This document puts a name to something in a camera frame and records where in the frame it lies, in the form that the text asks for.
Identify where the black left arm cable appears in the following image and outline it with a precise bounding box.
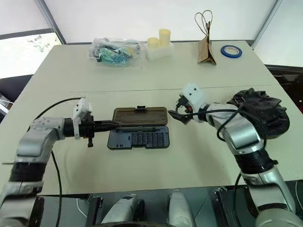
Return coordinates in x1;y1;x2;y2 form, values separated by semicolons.
29;96;86;227

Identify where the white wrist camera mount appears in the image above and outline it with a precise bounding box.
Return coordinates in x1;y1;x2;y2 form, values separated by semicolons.
72;97;93;140
181;82;207;123

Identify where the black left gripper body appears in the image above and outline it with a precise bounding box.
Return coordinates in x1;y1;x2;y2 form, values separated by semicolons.
79;113;96;148

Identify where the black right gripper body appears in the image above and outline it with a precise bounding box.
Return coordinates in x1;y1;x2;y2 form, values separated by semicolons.
175;94;194;119

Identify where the black crumpled cloth wrap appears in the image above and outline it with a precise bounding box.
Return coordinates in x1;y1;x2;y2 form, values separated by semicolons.
226;87;291;143

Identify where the silver robot leg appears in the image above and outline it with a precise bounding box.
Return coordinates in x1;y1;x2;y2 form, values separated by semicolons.
167;191;197;227
101;194;145;227

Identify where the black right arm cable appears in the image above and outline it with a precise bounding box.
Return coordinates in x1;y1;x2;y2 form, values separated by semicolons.
175;104;268;190

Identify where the open screwdriver bit case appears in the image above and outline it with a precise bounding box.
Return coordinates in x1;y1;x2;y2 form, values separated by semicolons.
107;106;171;150

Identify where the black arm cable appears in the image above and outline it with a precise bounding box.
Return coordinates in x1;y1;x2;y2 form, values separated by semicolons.
175;104;268;190
29;96;86;227

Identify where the brown paper bag with handles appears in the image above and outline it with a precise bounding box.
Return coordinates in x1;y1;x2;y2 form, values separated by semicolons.
194;9;217;66

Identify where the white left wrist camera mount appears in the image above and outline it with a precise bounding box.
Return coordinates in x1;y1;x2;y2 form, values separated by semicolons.
72;97;93;140

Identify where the short pale yellow candle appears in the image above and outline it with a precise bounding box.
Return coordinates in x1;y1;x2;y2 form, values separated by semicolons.
147;37;160;49

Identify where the white foam candle holder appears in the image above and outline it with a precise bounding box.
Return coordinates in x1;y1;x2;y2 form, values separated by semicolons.
145;41;174;61

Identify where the tall pale yellow candle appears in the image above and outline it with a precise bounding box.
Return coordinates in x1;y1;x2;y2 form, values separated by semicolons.
159;28;171;46

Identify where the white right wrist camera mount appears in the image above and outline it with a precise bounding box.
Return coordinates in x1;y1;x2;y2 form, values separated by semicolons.
181;82;207;123

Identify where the clear plastic bag with parts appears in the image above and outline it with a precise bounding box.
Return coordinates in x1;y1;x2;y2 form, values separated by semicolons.
88;37;147;70

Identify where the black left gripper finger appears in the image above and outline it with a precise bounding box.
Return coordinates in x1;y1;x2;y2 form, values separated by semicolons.
94;120;120;126
94;125;118;132

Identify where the black metal bracket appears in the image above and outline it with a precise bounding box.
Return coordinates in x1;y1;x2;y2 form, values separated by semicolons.
213;185;251;227
87;194;104;227

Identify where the blue tape roll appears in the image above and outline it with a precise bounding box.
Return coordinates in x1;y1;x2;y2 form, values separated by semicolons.
221;44;243;59

